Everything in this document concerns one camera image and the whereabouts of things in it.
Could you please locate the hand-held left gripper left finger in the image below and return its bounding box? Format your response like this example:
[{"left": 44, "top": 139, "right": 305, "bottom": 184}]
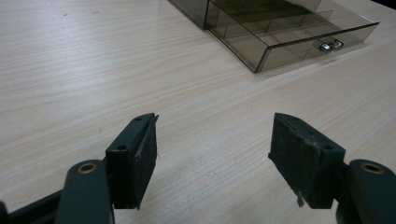
[{"left": 105, "top": 112, "right": 160, "bottom": 210}]

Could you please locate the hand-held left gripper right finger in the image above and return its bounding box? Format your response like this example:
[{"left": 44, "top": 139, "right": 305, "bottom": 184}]
[{"left": 267, "top": 112, "right": 347, "bottom": 210}]

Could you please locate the smoky transparent plastic drawer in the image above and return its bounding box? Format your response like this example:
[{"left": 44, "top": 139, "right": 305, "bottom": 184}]
[{"left": 204, "top": 0, "right": 381, "bottom": 75}]

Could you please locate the smoky transparent drawer cabinet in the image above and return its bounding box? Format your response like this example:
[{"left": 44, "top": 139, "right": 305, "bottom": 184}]
[{"left": 166, "top": 0, "right": 210, "bottom": 31}]

